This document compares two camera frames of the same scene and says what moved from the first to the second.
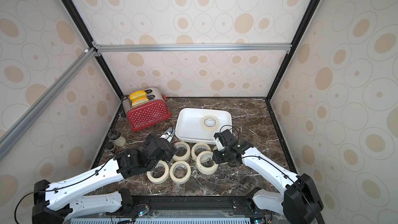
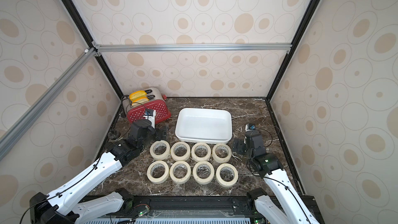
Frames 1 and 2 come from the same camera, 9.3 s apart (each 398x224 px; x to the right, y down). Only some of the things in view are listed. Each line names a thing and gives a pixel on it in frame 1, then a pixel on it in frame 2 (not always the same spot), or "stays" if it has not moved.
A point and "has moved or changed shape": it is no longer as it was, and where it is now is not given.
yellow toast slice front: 139,100 stays
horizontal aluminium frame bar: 164,47 stays
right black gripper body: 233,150 → 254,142
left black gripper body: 169,153 → 153,134
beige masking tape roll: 209,123 → 227,175
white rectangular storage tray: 199,125 stays
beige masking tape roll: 183,151 has moved or changed shape
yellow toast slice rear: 139,94 stays
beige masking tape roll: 198,148 → 180,158
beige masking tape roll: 205,163 → 201,181
